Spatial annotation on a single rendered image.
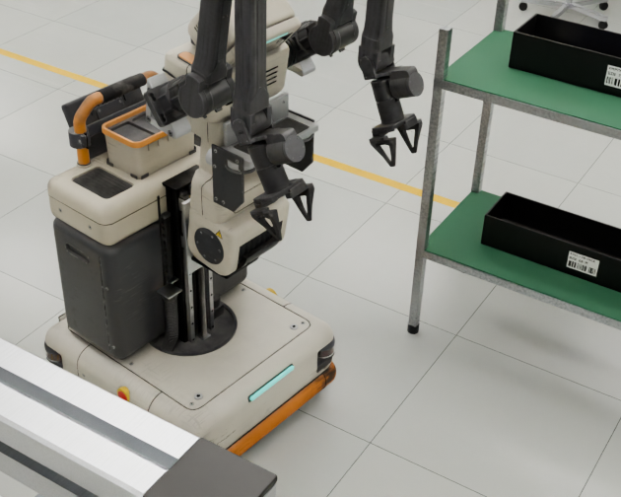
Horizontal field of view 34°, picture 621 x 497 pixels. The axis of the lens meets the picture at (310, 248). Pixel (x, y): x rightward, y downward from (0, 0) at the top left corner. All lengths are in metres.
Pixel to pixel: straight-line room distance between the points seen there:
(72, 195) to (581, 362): 1.76
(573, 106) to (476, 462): 1.06
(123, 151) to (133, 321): 0.48
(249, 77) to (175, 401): 1.09
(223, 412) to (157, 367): 0.25
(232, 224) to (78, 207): 0.42
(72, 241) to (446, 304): 1.44
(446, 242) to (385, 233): 0.67
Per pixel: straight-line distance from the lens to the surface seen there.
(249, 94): 2.07
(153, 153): 2.72
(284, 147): 2.06
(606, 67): 2.98
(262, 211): 2.12
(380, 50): 2.39
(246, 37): 2.03
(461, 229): 3.40
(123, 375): 2.91
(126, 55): 5.39
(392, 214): 4.08
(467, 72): 3.03
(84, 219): 2.69
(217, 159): 2.40
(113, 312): 2.81
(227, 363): 2.92
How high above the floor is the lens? 2.22
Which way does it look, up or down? 35 degrees down
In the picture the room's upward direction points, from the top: 2 degrees clockwise
